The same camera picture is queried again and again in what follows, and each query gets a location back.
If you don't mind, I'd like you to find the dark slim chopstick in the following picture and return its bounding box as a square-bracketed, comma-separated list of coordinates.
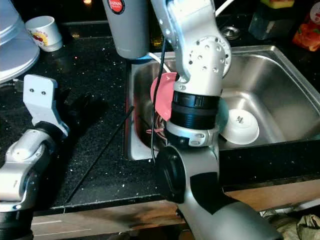
[145, 127, 173, 138]
[65, 106, 135, 203]

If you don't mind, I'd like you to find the pink plastic plate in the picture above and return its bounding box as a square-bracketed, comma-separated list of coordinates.
[150, 71, 180, 122]

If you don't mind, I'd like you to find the stainless steel bowl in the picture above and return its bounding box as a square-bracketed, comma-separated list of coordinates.
[147, 112, 176, 146]

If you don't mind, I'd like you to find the white Hello Kitty mug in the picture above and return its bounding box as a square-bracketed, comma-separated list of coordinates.
[25, 15, 63, 52]

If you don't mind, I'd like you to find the grey water filter canister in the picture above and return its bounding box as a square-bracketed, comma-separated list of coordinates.
[101, 0, 151, 61]

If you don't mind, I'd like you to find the brown cabinet front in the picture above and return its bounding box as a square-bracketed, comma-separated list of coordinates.
[30, 182, 320, 240]

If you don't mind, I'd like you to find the glass oil bottle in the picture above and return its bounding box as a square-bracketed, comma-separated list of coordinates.
[147, 0, 163, 48]

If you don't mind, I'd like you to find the teal plate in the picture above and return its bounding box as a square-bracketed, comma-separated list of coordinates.
[215, 95, 231, 128]

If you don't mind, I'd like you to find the white ceramic bowl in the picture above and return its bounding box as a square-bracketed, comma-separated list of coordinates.
[220, 107, 260, 146]

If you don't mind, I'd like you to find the round metal hole cover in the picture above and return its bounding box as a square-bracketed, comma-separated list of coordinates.
[222, 26, 240, 38]

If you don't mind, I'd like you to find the stainless steel sink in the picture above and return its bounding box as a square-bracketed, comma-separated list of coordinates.
[125, 45, 320, 162]

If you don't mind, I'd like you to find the black sponge holder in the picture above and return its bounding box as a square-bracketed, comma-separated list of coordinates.
[247, 5, 293, 41]

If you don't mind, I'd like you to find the yellow pink sponge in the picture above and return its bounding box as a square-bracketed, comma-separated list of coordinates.
[260, 0, 295, 10]

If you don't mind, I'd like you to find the crumpled green bag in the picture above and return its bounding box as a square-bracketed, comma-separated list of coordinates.
[262, 207, 320, 240]

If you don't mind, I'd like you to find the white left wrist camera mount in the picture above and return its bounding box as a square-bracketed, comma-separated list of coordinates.
[22, 74, 70, 138]

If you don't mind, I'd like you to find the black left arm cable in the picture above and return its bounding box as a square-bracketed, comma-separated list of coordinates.
[0, 79, 27, 96]

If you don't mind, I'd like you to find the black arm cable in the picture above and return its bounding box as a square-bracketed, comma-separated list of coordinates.
[0, 79, 27, 96]
[150, 37, 168, 163]

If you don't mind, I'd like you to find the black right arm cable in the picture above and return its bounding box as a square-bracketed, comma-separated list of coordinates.
[150, 37, 168, 163]

